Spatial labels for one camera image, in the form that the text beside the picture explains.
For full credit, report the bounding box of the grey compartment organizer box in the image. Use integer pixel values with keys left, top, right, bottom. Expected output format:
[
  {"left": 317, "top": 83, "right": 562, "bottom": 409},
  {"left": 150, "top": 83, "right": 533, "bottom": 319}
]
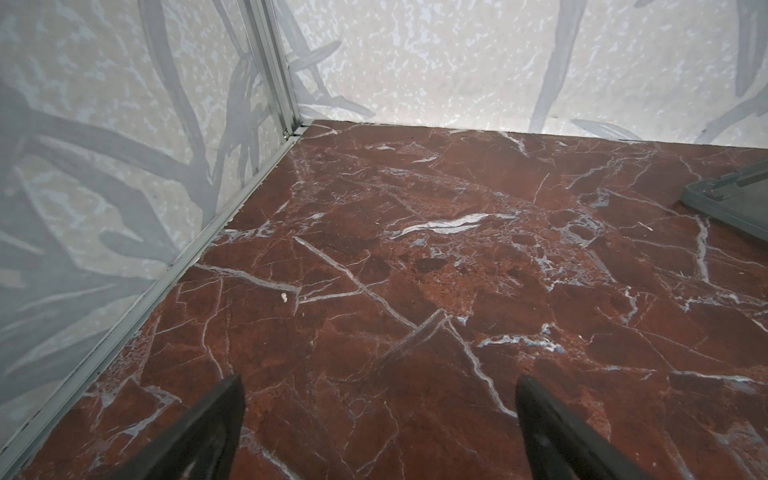
[{"left": 680, "top": 160, "right": 768, "bottom": 241}]

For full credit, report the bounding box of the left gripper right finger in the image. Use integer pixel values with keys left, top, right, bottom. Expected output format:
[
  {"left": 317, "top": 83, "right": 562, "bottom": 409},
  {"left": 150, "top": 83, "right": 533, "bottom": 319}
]
[{"left": 515, "top": 376, "right": 652, "bottom": 479}]

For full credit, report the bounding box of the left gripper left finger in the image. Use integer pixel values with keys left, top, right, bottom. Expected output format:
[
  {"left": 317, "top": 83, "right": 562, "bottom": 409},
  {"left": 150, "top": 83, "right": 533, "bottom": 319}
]
[{"left": 112, "top": 374, "right": 245, "bottom": 479}]

